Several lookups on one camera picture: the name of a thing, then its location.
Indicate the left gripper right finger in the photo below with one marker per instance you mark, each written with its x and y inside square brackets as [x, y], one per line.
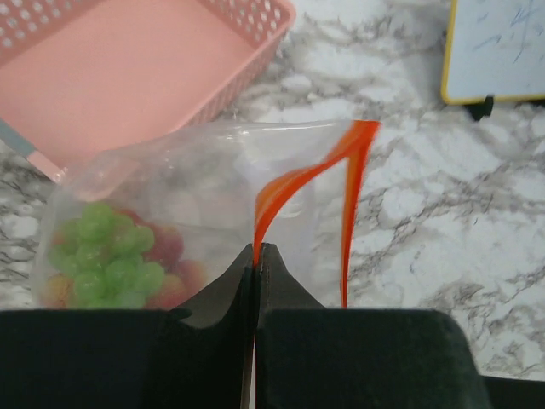
[309, 356]

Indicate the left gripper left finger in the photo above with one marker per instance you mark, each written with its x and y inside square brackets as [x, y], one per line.
[195, 355]

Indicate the clear zip top bag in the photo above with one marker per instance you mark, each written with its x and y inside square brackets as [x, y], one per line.
[151, 224]

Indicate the red fake fruit bunch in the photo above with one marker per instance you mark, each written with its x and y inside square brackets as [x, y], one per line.
[179, 264]

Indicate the green fake grapes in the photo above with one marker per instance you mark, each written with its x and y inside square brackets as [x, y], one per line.
[106, 255]

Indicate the pink plastic basket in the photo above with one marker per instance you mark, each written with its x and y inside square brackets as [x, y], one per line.
[82, 77]

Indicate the small whiteboard yellow frame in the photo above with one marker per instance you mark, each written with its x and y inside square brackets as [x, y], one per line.
[494, 52]

